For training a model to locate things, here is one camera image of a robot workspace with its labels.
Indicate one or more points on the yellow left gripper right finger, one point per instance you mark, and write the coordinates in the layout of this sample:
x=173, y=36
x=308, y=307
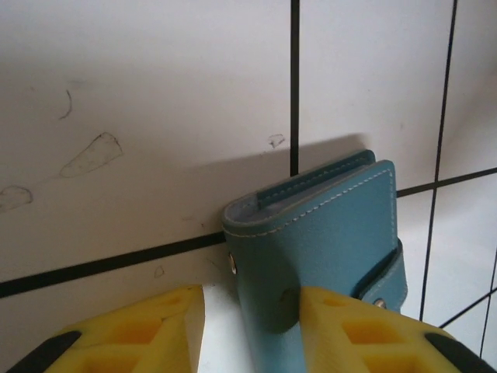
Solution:
x=369, y=342

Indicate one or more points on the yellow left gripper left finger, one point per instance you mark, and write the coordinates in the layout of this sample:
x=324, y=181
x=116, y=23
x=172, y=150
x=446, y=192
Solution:
x=136, y=338

